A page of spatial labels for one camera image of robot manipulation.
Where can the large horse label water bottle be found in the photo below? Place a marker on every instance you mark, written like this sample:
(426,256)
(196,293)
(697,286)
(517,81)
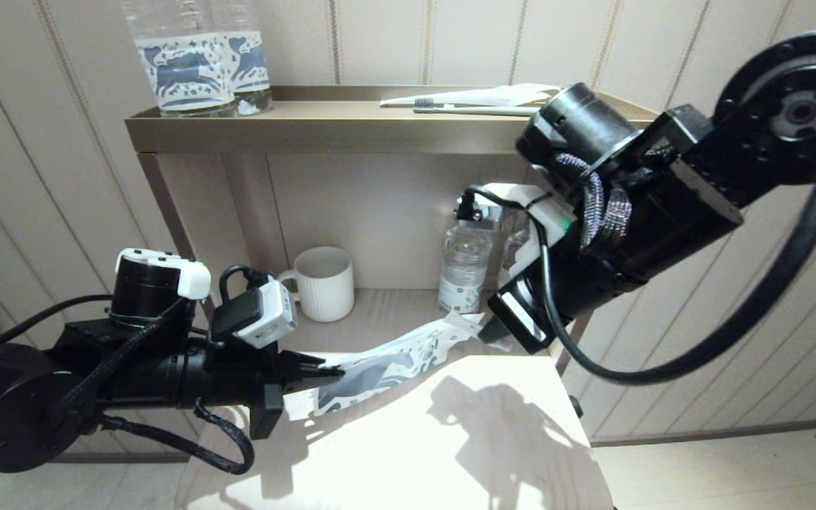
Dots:
(181,71)
(252,64)

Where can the white ribbed mug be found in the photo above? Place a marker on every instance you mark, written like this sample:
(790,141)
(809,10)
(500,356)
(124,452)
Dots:
(326,287)

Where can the white right camera bracket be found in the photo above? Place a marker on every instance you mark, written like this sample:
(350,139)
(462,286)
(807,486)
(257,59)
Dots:
(542,212)

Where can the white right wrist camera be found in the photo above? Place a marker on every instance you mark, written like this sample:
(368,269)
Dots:
(472,209)

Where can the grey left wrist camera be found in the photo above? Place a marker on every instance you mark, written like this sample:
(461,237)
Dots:
(273,315)

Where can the small black knob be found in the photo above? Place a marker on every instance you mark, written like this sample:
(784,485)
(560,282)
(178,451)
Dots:
(576,406)

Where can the black left camera bracket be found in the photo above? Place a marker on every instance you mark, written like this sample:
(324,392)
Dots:
(238,315)

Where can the white paper wrapper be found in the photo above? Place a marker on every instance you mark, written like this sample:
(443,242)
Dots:
(500,95)

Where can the blue horse print pouch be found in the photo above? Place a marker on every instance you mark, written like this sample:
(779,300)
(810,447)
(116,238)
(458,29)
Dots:
(380,368)

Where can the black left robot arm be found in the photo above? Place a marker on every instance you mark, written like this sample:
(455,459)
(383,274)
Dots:
(11,404)

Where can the pale green toothbrush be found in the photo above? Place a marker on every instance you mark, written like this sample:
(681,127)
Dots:
(479,110)

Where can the small clear water bottle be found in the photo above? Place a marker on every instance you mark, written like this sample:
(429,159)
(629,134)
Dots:
(462,269)
(514,244)

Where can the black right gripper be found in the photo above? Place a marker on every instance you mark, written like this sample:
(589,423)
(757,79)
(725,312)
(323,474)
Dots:
(521,315)

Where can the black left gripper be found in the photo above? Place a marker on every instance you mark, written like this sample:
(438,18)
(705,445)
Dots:
(266,411)

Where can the brown shelf unit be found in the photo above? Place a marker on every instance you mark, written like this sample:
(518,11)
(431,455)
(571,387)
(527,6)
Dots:
(309,134)

